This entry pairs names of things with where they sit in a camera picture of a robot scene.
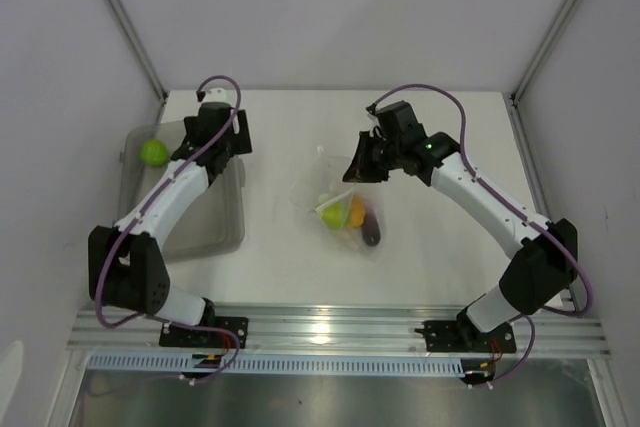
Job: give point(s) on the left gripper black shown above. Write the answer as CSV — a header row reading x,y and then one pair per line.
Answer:
x,y
239,142

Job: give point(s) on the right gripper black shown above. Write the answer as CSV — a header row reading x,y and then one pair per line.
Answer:
x,y
360,170

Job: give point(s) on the clear zip top bag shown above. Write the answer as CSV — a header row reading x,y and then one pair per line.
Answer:
x,y
318,183

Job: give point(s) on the orange toy lemon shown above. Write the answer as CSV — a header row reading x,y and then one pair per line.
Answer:
x,y
356,214

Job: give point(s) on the yellow-green toy pear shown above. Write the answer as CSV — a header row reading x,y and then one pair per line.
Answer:
x,y
334,216

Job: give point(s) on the green toy fruit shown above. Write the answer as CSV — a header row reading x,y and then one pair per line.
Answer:
x,y
154,153

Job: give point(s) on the purple toy eggplant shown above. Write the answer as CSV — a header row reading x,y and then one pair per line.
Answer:
x,y
370,230

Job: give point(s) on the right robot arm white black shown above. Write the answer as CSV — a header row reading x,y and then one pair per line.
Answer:
x,y
541,253

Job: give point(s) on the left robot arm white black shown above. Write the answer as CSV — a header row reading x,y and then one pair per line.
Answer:
x,y
126,266

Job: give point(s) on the clear plastic container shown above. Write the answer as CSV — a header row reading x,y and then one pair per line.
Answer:
x,y
212,225

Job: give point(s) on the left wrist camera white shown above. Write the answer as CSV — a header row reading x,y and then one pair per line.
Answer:
x,y
215,95

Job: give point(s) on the left aluminium frame post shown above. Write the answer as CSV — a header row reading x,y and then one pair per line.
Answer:
x,y
130,35

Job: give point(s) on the aluminium frame post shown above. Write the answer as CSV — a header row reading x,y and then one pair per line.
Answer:
x,y
130,35
545,48

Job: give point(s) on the right aluminium frame post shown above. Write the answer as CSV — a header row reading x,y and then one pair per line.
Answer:
x,y
545,48

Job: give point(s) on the aluminium mounting rail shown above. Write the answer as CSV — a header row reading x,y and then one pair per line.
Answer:
x,y
349,330

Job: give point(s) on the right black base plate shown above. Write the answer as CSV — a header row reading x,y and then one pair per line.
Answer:
x,y
449,336

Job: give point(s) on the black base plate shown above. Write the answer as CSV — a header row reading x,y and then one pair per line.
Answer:
x,y
449,336
177,337

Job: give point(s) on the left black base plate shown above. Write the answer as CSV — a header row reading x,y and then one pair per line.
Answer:
x,y
177,337

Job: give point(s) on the slotted white cable duct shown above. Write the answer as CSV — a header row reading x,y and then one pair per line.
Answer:
x,y
280,364

